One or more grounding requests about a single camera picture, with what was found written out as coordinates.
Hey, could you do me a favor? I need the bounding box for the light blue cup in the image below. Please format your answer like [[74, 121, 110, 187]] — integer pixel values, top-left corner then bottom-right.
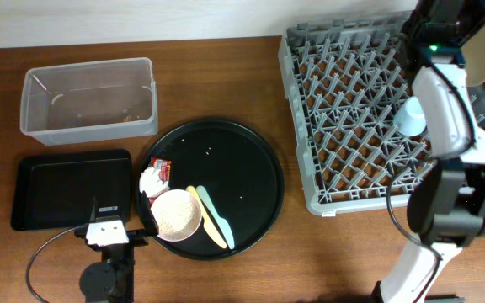
[[393, 97, 426, 136]]

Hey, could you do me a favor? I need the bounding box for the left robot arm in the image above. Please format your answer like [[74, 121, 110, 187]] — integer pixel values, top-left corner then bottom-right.
[[75, 192, 158, 302]]

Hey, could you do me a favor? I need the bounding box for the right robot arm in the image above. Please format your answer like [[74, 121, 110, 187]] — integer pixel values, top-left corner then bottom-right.
[[371, 0, 485, 302]]

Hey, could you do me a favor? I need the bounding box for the grey dishwasher rack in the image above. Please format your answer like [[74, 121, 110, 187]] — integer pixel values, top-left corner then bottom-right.
[[278, 10, 485, 217]]

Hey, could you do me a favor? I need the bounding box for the pink bowl with grains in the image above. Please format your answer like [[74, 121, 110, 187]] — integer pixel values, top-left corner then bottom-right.
[[151, 189, 202, 242]]

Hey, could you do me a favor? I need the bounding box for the crumpled white red wrapper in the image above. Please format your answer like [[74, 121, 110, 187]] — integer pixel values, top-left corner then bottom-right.
[[138, 157, 172, 205]]

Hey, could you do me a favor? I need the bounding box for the black rectangular tray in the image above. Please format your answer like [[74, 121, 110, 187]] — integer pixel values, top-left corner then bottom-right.
[[10, 149, 132, 231]]

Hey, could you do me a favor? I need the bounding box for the yellow plastic knife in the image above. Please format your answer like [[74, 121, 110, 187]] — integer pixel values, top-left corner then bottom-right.
[[186, 185, 227, 249]]

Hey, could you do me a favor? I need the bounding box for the light blue plastic knife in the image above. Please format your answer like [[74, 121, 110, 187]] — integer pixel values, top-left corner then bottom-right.
[[196, 185, 235, 249]]

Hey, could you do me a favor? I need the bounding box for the round black tray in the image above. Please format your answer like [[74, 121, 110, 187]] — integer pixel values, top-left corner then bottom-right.
[[138, 119, 285, 261]]

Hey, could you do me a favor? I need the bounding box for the clear plastic bin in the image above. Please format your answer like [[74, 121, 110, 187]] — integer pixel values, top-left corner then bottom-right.
[[19, 57, 158, 146]]

